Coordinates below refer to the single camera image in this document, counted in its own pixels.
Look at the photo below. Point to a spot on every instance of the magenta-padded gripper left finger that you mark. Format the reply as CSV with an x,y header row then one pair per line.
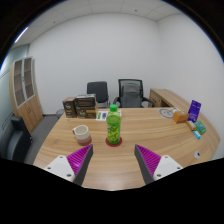
x,y
63,166

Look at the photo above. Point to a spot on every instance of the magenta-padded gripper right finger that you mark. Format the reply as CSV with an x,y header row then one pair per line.
x,y
163,165

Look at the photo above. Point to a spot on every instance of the green drink bottle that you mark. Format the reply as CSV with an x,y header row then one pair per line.
x,y
113,126

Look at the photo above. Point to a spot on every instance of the small white round disc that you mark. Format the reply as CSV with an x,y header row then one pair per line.
x,y
197,154

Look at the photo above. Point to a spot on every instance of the white and brown mug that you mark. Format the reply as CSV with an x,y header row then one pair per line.
x,y
82,135

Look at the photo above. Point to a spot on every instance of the small blue box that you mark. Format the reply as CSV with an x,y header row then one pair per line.
x,y
197,134

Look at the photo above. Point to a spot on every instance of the small beige box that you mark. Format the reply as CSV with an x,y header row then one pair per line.
x,y
191,125

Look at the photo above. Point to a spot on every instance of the orange cardboard box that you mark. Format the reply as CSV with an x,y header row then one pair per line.
x,y
180,117

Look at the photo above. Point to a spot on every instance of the green box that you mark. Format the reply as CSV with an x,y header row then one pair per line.
x,y
200,127

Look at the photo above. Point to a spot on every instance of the black sofa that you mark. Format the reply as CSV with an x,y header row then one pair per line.
x,y
15,143

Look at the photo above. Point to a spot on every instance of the flat round red coaster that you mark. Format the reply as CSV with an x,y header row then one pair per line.
x,y
113,145

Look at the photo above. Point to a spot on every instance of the small dark brown box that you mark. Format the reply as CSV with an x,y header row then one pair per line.
x,y
69,107

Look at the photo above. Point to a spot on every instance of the wooden shelf cabinet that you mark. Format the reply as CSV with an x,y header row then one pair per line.
x,y
30,113

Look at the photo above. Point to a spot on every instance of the purple standing pouch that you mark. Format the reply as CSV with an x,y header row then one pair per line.
x,y
194,110

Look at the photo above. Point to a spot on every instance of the white leaflet with coloured prints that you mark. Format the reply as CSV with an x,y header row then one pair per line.
x,y
101,115

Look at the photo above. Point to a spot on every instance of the black mesh office chair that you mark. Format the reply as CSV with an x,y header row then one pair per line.
x,y
146,100

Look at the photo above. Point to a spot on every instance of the wooden side desk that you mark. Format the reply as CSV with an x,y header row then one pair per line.
x,y
166,96

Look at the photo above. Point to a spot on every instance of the dark brown flat box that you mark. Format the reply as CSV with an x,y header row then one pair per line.
x,y
85,100

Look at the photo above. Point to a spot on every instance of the grey backpack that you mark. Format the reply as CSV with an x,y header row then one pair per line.
x,y
131,95

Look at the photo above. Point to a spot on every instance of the black padded office chair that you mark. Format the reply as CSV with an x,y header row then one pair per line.
x,y
97,91

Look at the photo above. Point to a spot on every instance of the ceiling light panel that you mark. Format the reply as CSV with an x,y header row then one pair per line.
x,y
21,34

